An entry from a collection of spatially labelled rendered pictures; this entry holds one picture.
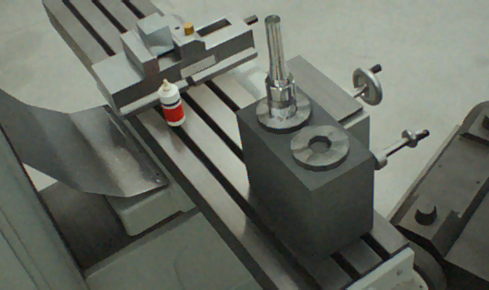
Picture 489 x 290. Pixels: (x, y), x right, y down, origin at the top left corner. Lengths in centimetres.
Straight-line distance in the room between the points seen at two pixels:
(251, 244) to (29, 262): 42
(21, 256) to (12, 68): 217
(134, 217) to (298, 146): 52
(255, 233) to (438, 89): 175
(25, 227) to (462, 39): 226
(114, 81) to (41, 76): 183
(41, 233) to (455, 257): 89
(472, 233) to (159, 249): 72
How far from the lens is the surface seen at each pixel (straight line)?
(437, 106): 271
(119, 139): 148
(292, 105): 104
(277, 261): 112
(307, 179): 97
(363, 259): 111
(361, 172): 101
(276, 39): 96
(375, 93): 181
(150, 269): 154
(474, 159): 172
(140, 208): 140
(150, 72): 139
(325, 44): 302
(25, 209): 121
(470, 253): 156
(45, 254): 129
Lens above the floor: 184
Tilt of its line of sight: 46 degrees down
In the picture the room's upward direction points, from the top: 11 degrees counter-clockwise
